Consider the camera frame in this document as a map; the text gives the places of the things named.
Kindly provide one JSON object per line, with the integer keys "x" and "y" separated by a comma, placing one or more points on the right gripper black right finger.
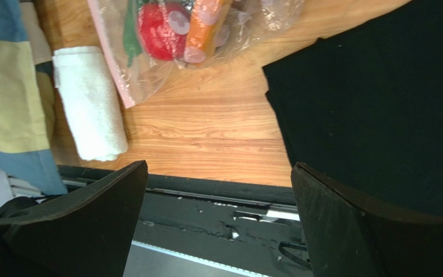
{"x": 351, "y": 233}

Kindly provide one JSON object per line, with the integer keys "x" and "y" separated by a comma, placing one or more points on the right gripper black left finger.
{"x": 87, "y": 232}

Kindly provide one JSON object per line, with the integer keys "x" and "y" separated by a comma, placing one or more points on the clear zip top bag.
{"x": 247, "y": 23}

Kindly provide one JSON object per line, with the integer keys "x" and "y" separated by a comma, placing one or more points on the green fake chili pepper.
{"x": 130, "y": 42}

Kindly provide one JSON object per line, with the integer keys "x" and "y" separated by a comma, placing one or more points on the red fake tomato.
{"x": 162, "y": 29}

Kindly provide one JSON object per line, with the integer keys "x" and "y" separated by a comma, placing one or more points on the black cloth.
{"x": 365, "y": 107}

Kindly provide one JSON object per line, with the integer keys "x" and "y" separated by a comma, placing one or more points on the plaid blue beige pillow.
{"x": 26, "y": 99}

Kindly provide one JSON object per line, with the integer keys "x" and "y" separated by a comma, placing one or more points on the rolled white towel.
{"x": 90, "y": 103}

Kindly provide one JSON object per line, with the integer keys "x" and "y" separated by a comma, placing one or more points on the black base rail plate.
{"x": 198, "y": 227}

